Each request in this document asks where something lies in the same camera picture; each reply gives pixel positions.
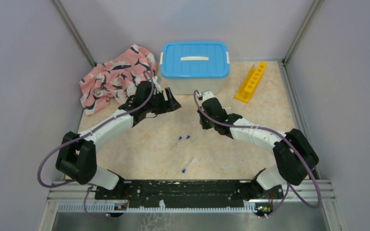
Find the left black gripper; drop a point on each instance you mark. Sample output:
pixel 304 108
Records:
pixel 171 104

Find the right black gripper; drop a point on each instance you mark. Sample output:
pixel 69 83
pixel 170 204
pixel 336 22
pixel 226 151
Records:
pixel 204 126

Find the blue plastic bin lid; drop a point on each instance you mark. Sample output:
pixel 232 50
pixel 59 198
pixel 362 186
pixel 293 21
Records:
pixel 194 59

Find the pink patterned cloth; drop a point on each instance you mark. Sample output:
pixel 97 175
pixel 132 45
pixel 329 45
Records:
pixel 116 79

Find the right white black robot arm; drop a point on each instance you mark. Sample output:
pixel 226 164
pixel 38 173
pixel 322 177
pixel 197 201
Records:
pixel 293 153

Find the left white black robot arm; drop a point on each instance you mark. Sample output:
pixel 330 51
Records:
pixel 77 153

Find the yellow test tube rack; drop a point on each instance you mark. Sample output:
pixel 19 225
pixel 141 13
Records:
pixel 250 82

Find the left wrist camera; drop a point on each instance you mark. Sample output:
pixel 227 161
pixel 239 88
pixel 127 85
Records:
pixel 157 81

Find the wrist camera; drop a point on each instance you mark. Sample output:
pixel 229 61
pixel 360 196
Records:
pixel 206 96
pixel 157 81

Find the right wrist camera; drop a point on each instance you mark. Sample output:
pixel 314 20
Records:
pixel 206 96

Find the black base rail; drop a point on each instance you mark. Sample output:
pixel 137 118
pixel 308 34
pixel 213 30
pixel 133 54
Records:
pixel 187 193

